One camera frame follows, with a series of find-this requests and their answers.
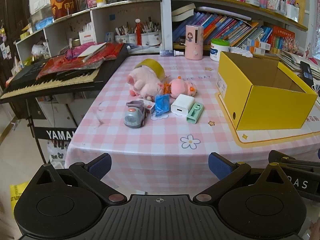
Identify person's right hand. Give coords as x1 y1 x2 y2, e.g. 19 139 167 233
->
310 221 320 240

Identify red boxed book set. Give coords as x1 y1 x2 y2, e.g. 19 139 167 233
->
269 26 295 53

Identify black electronic keyboard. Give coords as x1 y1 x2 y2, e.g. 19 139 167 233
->
0 44 129 104

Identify white bag with red label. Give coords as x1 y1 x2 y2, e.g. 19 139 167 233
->
79 25 95 47

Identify white flat booklet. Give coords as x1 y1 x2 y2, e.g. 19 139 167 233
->
76 42 107 58

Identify pink checked tablecloth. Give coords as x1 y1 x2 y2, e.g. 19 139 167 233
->
64 54 320 195

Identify pink cylindrical humidifier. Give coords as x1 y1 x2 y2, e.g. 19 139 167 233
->
185 24 204 61

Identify wooden bookshelf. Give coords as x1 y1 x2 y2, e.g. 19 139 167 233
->
171 0 310 53

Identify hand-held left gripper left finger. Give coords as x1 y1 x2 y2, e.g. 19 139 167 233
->
30 153 128 205

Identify stacked white books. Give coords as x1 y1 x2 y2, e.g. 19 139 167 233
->
172 3 197 22

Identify stack of papers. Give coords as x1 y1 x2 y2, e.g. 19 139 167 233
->
276 50 320 80

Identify red plastic bags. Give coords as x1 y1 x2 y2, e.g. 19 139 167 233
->
36 42 125 80

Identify white canister with green lid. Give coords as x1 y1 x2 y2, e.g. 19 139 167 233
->
210 39 230 62

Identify row of colourful leaning books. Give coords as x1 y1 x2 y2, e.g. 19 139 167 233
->
172 11 273 48

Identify red tassel ornament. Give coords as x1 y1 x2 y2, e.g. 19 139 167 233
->
134 17 143 46

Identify white plastic bag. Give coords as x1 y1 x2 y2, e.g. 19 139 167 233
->
47 140 69 167

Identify pale pink pig plush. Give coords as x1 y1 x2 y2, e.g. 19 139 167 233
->
126 67 167 102

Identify yellow plastic bag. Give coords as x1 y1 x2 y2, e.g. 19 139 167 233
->
10 182 30 215

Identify white tissue pack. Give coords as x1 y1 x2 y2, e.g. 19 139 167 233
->
229 46 253 58

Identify blue plastic packet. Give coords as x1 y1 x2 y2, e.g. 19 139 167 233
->
151 94 170 117

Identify black keyboard stand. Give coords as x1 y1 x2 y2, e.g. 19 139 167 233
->
25 100 78 165

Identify black smartphone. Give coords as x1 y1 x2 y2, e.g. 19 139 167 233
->
300 61 314 80

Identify small white red box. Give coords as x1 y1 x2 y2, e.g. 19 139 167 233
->
141 99 156 114

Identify white brush holder cup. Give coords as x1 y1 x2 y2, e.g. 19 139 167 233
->
114 25 130 45
140 22 161 47

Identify yellow-edged white box lid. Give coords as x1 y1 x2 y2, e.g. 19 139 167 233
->
215 92 320 151

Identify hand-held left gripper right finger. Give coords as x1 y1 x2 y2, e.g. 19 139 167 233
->
193 152 298 205

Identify yellow tape roll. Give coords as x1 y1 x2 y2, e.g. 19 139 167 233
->
134 58 165 80

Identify yellow cardboard box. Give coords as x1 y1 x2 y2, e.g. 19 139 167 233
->
216 51 318 131

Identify group of pen holders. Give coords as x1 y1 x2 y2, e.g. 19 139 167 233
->
259 0 300 22

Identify pink plush with orange hair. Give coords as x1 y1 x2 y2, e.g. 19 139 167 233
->
164 76 199 98

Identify white shelf unit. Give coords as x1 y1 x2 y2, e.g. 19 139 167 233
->
15 0 173 63

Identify gold cartoon figure box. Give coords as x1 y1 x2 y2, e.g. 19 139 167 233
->
49 0 78 20

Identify white charger block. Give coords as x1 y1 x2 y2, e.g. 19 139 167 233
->
171 94 195 117

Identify grey toy car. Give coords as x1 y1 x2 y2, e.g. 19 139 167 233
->
124 100 148 129

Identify white cabinet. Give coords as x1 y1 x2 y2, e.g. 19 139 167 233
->
37 96 87 132

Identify row of orange white boxes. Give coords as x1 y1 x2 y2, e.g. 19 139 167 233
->
241 39 272 55

